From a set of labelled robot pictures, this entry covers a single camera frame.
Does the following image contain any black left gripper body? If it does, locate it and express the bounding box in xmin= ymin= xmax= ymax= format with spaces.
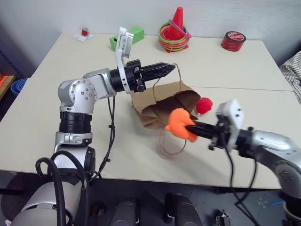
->
xmin=124 ymin=60 xmax=147 ymax=93

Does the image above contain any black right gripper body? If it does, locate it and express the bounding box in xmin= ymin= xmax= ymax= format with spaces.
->
xmin=207 ymin=121 xmax=230 ymax=151

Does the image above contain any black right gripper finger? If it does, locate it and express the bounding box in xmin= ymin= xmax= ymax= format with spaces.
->
xmin=184 ymin=126 xmax=214 ymax=140
xmin=191 ymin=121 xmax=216 ymax=132

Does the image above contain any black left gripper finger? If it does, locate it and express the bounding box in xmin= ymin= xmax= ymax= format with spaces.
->
xmin=141 ymin=62 xmax=176 ymax=73
xmin=142 ymin=69 xmax=174 ymax=82

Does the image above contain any brown paper bag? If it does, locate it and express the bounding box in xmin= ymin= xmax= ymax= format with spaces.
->
xmin=130 ymin=63 xmax=202 ymax=156

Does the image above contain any orange plush toy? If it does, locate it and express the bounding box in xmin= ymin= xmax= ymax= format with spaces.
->
xmin=164 ymin=108 xmax=198 ymax=143

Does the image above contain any red plush ball toy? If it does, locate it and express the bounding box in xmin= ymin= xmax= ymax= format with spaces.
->
xmin=195 ymin=97 xmax=214 ymax=115

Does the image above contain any green plastic box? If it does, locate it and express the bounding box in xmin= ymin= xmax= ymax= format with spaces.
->
xmin=109 ymin=26 xmax=145 ymax=51

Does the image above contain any red traffic cone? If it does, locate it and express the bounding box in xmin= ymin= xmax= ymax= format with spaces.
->
xmin=161 ymin=6 xmax=190 ymax=54

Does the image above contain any small red white object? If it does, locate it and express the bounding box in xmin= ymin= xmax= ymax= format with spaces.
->
xmin=72 ymin=32 xmax=95 ymax=42

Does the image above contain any red tape roll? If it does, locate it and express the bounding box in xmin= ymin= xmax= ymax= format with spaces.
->
xmin=221 ymin=31 xmax=246 ymax=52

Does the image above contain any dark rounded black shape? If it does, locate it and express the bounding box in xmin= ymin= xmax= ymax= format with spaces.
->
xmin=164 ymin=193 xmax=203 ymax=226

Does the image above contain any striped grey cloth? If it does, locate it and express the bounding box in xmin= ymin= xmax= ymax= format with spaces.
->
xmin=279 ymin=50 xmax=301 ymax=105

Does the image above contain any dark rounded grey shape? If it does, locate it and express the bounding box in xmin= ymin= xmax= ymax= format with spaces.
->
xmin=109 ymin=197 xmax=140 ymax=226

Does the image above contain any blue plastic bucket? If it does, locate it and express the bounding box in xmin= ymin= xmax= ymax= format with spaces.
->
xmin=10 ymin=78 xmax=30 ymax=96

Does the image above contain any wooden shelf board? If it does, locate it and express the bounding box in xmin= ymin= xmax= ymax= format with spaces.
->
xmin=0 ymin=74 xmax=16 ymax=101

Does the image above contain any orange plastic ring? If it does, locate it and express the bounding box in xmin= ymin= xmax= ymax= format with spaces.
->
xmin=160 ymin=40 xmax=189 ymax=53

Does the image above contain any yellow plastic ring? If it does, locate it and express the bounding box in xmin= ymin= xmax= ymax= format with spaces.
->
xmin=159 ymin=35 xmax=190 ymax=50

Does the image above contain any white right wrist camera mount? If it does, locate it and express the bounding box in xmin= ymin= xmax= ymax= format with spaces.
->
xmin=214 ymin=98 xmax=246 ymax=149

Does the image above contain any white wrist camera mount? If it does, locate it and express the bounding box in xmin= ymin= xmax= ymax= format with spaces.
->
xmin=214 ymin=98 xmax=246 ymax=149
xmin=114 ymin=26 xmax=135 ymax=94

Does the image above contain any green plastic ring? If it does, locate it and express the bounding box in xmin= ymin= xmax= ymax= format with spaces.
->
xmin=158 ymin=26 xmax=190 ymax=44

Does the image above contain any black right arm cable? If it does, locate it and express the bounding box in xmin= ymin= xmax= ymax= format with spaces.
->
xmin=224 ymin=147 xmax=259 ymax=226

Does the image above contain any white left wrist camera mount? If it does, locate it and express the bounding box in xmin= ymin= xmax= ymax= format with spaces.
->
xmin=114 ymin=26 xmax=135 ymax=94

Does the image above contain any magenta plastic ring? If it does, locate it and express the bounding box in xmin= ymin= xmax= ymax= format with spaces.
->
xmin=158 ymin=22 xmax=190 ymax=40

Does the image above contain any thin pink plastic ring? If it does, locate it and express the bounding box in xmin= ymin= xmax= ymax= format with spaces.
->
xmin=170 ymin=19 xmax=193 ymax=39

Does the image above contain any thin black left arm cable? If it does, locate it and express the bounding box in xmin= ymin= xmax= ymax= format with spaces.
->
xmin=90 ymin=93 xmax=117 ymax=181

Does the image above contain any thick black cable loop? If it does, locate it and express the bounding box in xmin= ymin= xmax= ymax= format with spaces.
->
xmin=35 ymin=150 xmax=91 ymax=226

